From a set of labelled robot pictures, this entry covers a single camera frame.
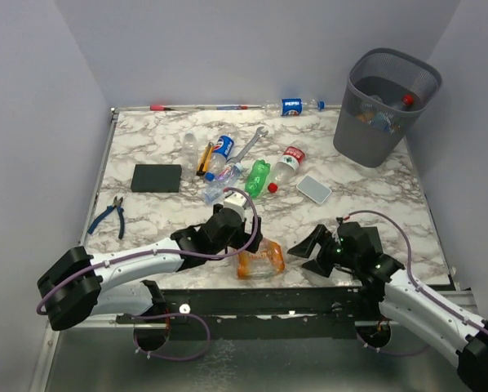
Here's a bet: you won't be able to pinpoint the red label clear bottle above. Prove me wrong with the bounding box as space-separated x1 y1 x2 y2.
388 94 415 114

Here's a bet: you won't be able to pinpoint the large orange label bottle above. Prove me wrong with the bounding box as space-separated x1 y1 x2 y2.
237 238 286 279

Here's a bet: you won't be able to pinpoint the black notebook right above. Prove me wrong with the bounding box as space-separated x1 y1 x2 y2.
362 226 384 253

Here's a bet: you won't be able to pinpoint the clear bottle purple label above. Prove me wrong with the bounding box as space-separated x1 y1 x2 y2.
203 163 243 205

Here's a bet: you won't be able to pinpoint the silver open-end wrench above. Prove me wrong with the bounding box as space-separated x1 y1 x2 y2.
227 127 268 164

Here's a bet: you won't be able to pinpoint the Pepsi bottle at back edge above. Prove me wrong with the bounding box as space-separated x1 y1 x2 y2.
264 98 325 117

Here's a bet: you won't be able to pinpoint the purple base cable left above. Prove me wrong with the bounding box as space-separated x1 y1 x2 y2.
132 313 212 361

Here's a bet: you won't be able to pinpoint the black box left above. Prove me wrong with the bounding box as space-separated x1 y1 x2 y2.
131 164 182 194

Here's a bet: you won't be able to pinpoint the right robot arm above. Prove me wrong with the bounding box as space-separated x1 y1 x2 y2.
288 222 488 391

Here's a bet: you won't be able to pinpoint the red handled screwdriver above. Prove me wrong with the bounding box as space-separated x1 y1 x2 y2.
149 105 176 112

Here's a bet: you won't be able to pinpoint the grey white rectangular pad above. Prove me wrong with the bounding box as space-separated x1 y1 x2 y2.
296 175 332 204

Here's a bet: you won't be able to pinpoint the Pepsi bottle blue label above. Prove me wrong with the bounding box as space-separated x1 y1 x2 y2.
205 135 234 182

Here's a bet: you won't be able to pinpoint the green plastic bottle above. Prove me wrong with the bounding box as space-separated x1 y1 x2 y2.
245 159 270 199

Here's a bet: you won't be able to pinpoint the blue label water bottle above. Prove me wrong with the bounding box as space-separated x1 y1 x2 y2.
368 110 401 134

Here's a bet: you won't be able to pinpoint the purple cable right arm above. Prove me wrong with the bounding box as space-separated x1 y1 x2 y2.
341 210 488 348

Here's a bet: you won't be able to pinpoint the grey mesh waste bin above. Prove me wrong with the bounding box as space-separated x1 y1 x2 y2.
333 48 442 168

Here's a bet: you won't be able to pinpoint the small orange juice bottle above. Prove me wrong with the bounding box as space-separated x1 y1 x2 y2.
357 111 376 123

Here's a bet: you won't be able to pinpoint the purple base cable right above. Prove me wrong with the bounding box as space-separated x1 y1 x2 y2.
356 330 431 359

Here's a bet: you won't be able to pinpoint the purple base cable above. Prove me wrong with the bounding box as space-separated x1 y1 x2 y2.
132 313 212 361
356 330 431 359

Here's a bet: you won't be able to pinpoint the blue handled screwdriver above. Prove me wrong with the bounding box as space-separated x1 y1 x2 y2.
215 105 250 110

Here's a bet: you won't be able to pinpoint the red green label water bottle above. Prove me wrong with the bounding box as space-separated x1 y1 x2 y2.
267 140 308 194

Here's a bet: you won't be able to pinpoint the blue handled pliers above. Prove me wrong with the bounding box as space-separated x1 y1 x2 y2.
87 195 126 239

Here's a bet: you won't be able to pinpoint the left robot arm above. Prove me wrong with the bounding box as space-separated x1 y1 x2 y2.
37 207 263 331

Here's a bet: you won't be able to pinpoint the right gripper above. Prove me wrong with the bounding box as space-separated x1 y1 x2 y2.
287 224 358 278

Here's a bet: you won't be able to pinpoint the clear empty bottle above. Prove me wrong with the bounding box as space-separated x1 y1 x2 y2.
183 132 198 173

